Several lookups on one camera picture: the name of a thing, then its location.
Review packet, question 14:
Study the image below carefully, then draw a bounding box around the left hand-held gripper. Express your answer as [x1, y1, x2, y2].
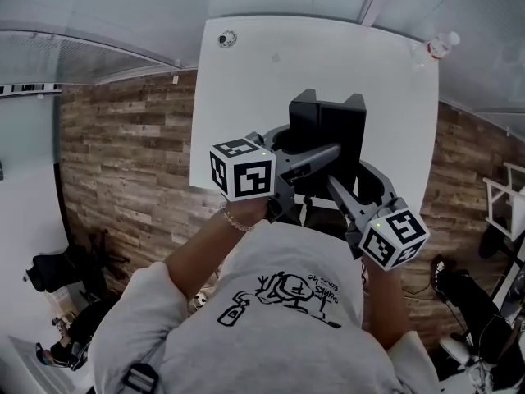
[209, 124, 343, 223]

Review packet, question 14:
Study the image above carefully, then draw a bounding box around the black telephone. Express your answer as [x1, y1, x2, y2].
[288, 89, 368, 201]

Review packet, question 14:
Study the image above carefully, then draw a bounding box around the clear plastic bottle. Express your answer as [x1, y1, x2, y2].
[425, 30, 462, 61]

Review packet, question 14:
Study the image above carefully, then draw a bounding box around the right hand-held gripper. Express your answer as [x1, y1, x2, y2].
[327, 160, 431, 272]

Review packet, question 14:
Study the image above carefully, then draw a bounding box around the person's left forearm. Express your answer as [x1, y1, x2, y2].
[163, 197, 268, 301]

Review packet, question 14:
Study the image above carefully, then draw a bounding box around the beaded bracelet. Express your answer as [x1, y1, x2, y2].
[220, 205, 256, 234]

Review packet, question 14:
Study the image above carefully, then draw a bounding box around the white frame chair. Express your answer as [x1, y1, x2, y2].
[482, 162, 525, 238]

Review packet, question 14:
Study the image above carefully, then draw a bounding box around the person's right forearm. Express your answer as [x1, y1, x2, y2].
[362, 255, 412, 350]

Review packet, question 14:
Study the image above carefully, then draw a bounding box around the black office chair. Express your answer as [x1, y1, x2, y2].
[25, 228, 131, 303]

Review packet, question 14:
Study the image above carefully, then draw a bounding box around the grey printed T-shirt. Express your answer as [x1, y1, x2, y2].
[87, 219, 441, 394]

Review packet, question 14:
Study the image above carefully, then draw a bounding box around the white table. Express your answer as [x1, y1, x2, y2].
[189, 14, 440, 222]

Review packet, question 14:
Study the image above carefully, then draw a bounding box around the black round stool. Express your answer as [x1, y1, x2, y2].
[477, 216, 514, 259]

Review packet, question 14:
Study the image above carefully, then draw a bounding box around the black strap buckle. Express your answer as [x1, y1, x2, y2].
[121, 362, 160, 394]

